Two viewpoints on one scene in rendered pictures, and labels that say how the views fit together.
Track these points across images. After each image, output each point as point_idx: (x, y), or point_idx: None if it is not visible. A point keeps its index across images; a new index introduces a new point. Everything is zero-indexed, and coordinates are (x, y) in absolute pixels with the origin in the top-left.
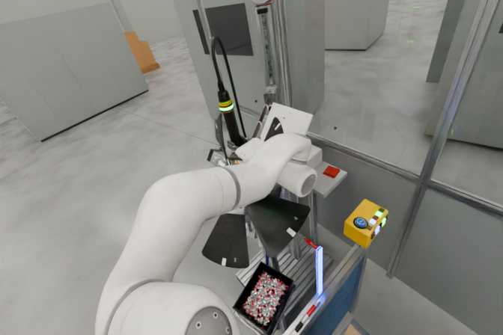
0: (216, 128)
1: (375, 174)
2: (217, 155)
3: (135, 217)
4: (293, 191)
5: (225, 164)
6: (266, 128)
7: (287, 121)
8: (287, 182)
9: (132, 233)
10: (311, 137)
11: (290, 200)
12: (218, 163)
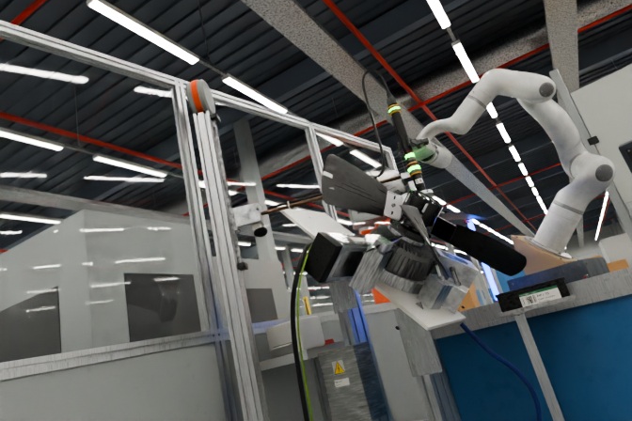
0: (328, 177)
1: (335, 333)
2: (339, 234)
3: (505, 69)
4: (450, 154)
5: (361, 237)
6: (308, 227)
7: (316, 219)
8: (446, 149)
9: (511, 70)
10: (260, 325)
11: (373, 353)
12: (355, 240)
